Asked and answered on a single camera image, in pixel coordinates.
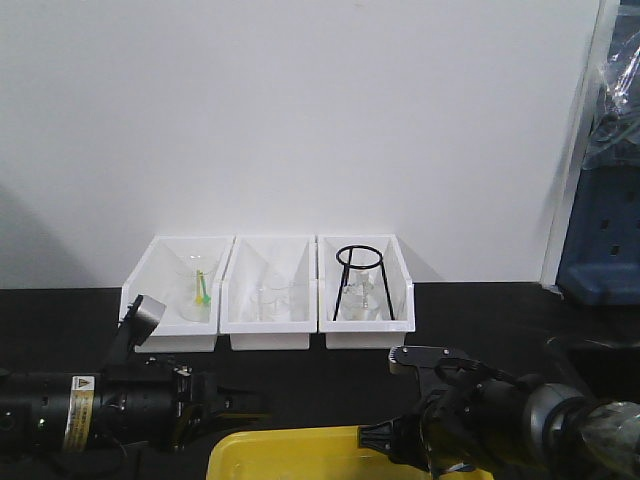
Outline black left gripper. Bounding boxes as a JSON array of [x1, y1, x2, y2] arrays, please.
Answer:
[[102, 361, 269, 450]]

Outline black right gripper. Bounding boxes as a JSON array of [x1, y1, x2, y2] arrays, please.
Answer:
[[358, 367, 535, 473]]

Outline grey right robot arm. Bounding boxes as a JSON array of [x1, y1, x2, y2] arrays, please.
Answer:
[[358, 366, 639, 479]]

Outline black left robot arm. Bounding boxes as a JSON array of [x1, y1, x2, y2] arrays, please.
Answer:
[[1, 359, 269, 457]]

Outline yellow plastic tray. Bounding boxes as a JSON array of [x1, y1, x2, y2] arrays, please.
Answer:
[[206, 424, 496, 480]]

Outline white left storage bin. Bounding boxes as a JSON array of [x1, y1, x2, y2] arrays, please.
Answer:
[[120, 236, 235, 354]]

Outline white storage bin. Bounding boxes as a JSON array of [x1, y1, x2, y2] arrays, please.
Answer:
[[317, 234, 416, 350], [219, 235, 318, 351], [120, 236, 235, 354]]

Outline clear beaker with green stirrers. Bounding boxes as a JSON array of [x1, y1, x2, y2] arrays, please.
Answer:
[[177, 254, 216, 323]]

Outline black lab sink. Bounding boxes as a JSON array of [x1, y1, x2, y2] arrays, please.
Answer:
[[545, 336, 639, 403]]

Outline clear beakers in middle bin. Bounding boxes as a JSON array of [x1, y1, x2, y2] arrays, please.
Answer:
[[250, 271, 295, 323]]

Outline white middle storage bin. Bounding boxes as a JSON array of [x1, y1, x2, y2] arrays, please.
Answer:
[[219, 235, 318, 351]]

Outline white right storage bin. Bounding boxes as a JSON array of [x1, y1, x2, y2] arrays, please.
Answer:
[[317, 234, 416, 350]]

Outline clear flask in right bin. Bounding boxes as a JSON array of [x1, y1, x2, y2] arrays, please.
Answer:
[[340, 270, 381, 321]]

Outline blue pegboard drying rack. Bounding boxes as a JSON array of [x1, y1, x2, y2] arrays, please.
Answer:
[[556, 1, 639, 306]]

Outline plastic bag of black pegs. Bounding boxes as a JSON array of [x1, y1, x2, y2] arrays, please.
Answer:
[[582, 30, 639, 170]]

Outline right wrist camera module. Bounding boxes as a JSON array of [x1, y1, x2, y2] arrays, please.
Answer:
[[388, 345, 468, 392]]

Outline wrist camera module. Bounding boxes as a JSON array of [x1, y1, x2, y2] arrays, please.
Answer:
[[103, 294, 166, 375], [388, 345, 468, 392]]

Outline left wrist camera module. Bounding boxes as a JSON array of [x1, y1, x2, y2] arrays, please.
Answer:
[[103, 294, 166, 375]]

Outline black wire tripod stand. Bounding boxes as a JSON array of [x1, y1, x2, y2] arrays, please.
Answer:
[[332, 244, 396, 322]]

